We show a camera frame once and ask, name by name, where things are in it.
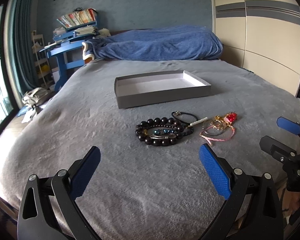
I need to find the large black bead bracelet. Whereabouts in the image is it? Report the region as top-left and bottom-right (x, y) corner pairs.
(135, 116), (184, 147)

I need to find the right hand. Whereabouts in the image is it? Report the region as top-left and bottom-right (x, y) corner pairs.
(289, 192), (300, 213)

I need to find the gold chain bracelet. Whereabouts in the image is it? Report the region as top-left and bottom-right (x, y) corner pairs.
(202, 119), (228, 132)

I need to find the row of books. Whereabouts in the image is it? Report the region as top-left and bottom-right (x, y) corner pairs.
(57, 8), (98, 29)

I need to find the grey bag on floor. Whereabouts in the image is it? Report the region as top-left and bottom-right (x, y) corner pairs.
(22, 87), (51, 107)

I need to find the beige wardrobe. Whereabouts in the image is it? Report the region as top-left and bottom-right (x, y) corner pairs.
(212, 0), (300, 95)

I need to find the red gold charm ornament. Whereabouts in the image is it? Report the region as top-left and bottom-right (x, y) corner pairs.
(215, 112), (237, 126)

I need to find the blue crystal bead bracelet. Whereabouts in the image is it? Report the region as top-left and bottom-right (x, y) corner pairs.
(149, 128), (178, 136)

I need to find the small dark bead bracelet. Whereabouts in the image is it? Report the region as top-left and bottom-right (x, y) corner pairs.
(142, 123), (195, 138)

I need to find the black elastic hair tie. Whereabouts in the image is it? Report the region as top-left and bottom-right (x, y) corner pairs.
(171, 111), (199, 126)

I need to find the teal curtain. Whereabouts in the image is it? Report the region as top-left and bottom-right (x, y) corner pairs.
(7, 0), (39, 96)

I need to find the blue blanket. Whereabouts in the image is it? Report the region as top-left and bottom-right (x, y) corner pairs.
(82, 25), (223, 61)

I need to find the white shelf rack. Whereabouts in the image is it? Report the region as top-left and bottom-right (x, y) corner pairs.
(31, 30), (54, 89)

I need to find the blue desk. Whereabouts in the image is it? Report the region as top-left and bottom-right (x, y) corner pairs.
(40, 20), (98, 92)

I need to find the pearl hair clip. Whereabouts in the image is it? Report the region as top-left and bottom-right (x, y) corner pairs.
(189, 117), (208, 127)

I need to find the grey cardboard tray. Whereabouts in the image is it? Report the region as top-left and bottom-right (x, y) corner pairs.
(114, 70), (211, 109)

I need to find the silver bangle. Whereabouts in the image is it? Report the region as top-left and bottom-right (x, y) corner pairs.
(150, 134), (177, 140)

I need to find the pink braided cord bracelet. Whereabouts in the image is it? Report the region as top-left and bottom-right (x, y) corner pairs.
(199, 124), (236, 145)

